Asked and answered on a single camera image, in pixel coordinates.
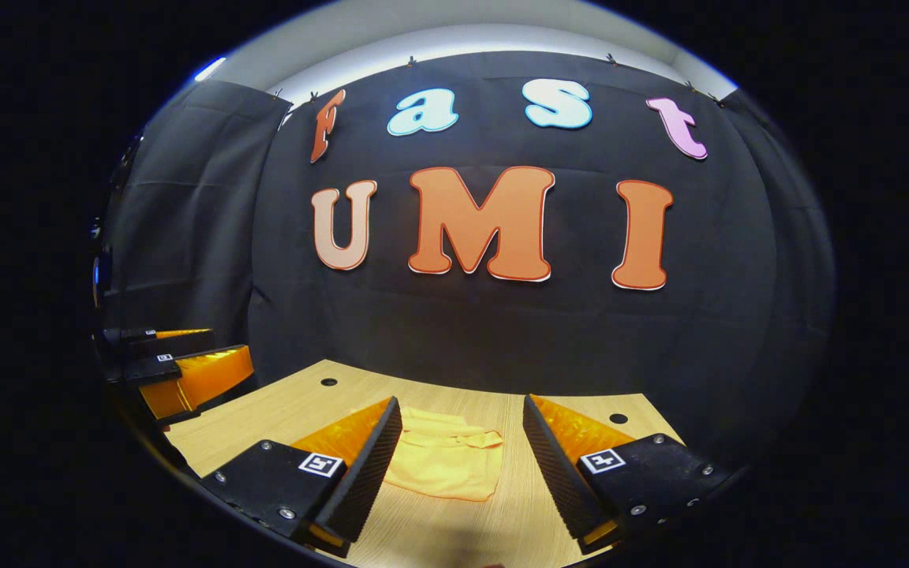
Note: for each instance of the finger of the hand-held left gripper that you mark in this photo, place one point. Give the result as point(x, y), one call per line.
point(178, 342)
point(210, 379)

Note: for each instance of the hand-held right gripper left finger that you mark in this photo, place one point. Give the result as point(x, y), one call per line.
point(364, 481)

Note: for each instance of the orange T-shirt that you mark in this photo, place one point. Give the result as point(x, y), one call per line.
point(447, 465)

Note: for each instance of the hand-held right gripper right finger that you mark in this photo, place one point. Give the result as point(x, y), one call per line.
point(557, 481)

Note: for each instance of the black backdrop cloth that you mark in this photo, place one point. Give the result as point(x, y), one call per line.
point(502, 331)

